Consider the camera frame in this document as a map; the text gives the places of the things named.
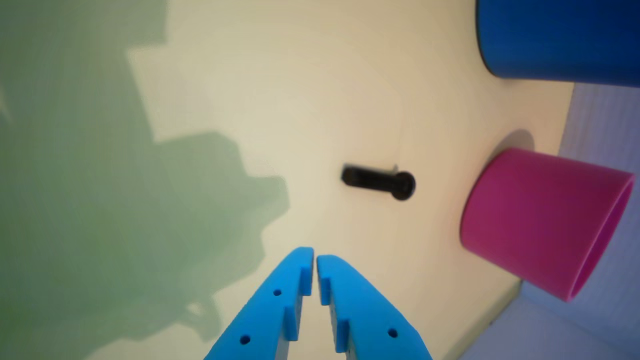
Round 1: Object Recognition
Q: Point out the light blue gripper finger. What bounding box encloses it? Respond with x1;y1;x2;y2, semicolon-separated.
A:
204;246;315;360
316;254;434;360

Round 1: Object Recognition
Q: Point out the black bolt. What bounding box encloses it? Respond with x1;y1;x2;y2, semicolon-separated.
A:
341;164;417;202

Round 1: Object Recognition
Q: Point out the yellow paper sheet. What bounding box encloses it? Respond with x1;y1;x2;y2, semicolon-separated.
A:
0;0;575;360

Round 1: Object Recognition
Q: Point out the pink round cup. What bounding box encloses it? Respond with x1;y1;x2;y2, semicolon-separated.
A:
459;147;636;304

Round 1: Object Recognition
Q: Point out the blue round cup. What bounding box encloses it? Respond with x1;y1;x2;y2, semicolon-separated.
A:
475;0;640;89

